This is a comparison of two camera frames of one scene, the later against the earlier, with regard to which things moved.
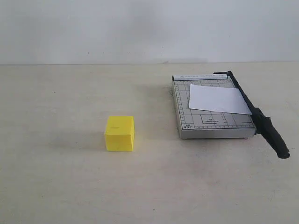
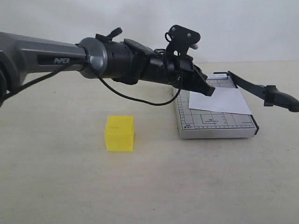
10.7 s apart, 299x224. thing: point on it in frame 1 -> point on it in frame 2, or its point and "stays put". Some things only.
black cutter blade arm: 264,127 -> 269,94
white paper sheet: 217,99 stays put
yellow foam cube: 119,133 stays put
